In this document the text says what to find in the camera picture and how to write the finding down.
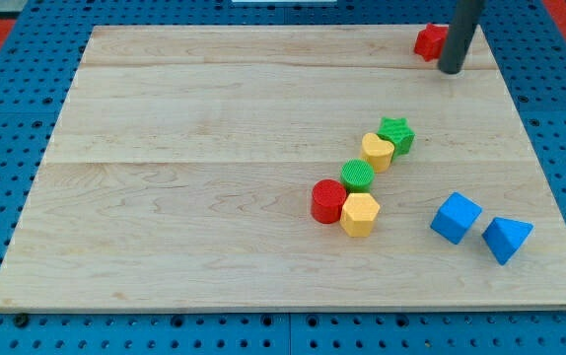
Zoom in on red cylinder block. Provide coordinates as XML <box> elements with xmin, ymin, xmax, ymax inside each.
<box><xmin>311</xmin><ymin>179</ymin><xmax>347</xmax><ymax>224</ymax></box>

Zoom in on blue triangular prism block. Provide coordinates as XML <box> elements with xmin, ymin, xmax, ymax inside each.
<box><xmin>482</xmin><ymin>217</ymin><xmax>533</xmax><ymax>265</ymax></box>

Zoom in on wooden board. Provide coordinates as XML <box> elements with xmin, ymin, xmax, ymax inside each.
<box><xmin>0</xmin><ymin>25</ymin><xmax>566</xmax><ymax>314</ymax></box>

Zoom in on red star block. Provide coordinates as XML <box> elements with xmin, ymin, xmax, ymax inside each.
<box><xmin>413</xmin><ymin>24</ymin><xmax>449</xmax><ymax>61</ymax></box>

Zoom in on green cylinder block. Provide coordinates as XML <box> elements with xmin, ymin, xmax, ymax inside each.
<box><xmin>340</xmin><ymin>159</ymin><xmax>375</xmax><ymax>193</ymax></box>

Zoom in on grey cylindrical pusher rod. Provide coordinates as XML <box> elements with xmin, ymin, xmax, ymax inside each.
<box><xmin>437</xmin><ymin>0</ymin><xmax>486</xmax><ymax>75</ymax></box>

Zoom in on blue cube block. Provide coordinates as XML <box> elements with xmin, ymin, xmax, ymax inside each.
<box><xmin>430</xmin><ymin>191</ymin><xmax>482</xmax><ymax>245</ymax></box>

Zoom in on yellow heart block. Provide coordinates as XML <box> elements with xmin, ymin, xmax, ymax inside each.
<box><xmin>360</xmin><ymin>133</ymin><xmax>394</xmax><ymax>173</ymax></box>

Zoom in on green star block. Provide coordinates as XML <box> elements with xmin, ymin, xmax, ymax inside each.
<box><xmin>376</xmin><ymin>117</ymin><xmax>415</xmax><ymax>157</ymax></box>

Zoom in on yellow hexagon block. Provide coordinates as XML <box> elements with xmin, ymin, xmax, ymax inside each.
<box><xmin>339</xmin><ymin>193</ymin><xmax>381</xmax><ymax>238</ymax></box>

